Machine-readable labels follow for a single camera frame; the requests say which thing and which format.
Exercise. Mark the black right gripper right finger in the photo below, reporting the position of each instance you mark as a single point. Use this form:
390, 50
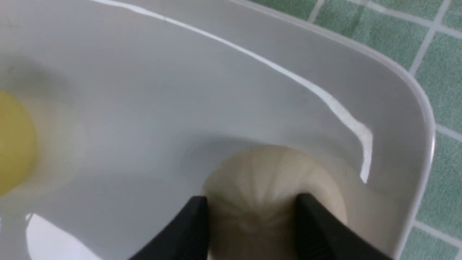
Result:
319, 235

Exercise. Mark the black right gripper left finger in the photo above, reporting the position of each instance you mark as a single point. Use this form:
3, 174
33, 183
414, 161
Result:
185, 237

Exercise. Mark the beige steamed bun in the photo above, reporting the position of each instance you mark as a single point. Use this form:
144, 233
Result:
251, 199

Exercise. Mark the white square plate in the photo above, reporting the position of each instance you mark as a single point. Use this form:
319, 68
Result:
135, 102

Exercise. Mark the yellow steamed bun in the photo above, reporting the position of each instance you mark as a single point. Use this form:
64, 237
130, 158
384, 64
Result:
18, 143

